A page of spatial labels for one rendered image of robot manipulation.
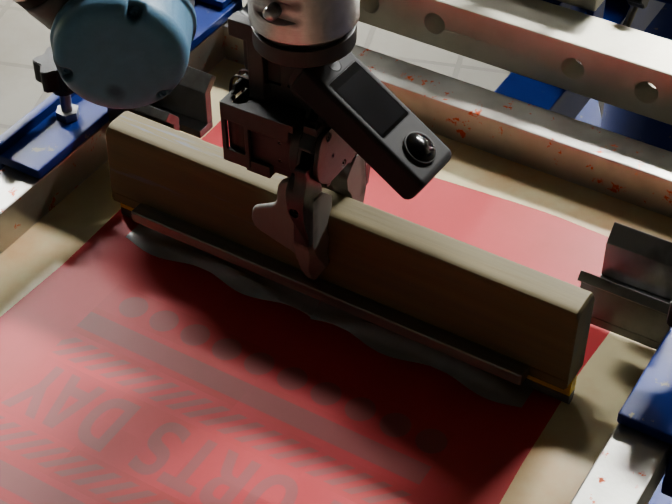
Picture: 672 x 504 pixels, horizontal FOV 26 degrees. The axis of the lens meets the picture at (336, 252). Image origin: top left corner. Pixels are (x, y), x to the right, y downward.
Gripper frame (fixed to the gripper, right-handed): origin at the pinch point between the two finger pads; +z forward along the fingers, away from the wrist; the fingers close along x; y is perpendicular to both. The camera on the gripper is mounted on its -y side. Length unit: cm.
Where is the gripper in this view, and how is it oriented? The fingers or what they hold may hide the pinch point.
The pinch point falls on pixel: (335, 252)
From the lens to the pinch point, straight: 110.8
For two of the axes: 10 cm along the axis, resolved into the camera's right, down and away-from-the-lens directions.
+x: -5.1, 5.8, -6.3
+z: 0.1, 7.4, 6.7
